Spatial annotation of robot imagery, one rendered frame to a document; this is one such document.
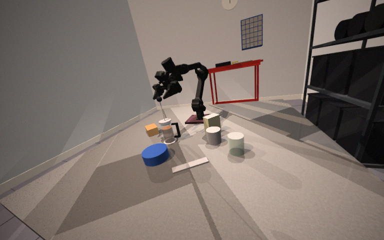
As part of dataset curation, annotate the orange rectangular block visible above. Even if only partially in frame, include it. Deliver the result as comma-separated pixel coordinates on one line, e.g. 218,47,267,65
145,123,159,137

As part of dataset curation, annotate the blue short cylinder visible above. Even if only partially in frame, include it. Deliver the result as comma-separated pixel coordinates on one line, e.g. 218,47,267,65
141,143,169,167

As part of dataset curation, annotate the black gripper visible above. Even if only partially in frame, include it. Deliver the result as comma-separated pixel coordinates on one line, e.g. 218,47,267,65
152,75,182,100

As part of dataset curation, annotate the glass french press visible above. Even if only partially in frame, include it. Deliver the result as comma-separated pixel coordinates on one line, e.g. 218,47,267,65
156,96,181,145

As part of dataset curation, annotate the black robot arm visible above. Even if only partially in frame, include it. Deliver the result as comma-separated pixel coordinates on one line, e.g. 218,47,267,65
154,57,209,120

